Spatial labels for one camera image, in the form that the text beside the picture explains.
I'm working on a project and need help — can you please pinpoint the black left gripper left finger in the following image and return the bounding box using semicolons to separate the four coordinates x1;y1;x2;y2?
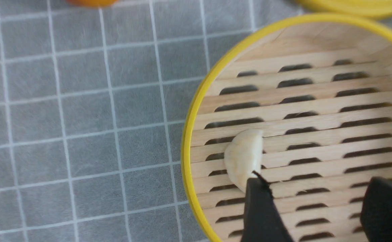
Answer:
241;171;293;242

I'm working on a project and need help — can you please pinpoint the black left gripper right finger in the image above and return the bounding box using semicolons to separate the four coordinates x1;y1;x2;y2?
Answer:
360;177;392;242

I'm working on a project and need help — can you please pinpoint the white dumpling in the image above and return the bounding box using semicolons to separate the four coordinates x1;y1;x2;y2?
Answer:
224;129;263;193

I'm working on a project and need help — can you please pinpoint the bamboo steamer tray yellow rim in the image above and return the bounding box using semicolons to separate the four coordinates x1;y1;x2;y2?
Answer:
181;14;392;242

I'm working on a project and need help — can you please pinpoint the woven bamboo steamer lid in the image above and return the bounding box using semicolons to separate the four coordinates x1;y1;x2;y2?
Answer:
295;0;392;20

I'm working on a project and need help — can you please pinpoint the grey checked tablecloth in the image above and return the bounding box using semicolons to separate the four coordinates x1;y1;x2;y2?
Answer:
0;0;392;242

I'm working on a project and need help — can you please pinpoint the orange red toy pear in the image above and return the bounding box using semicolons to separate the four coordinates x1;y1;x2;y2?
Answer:
66;0;118;8

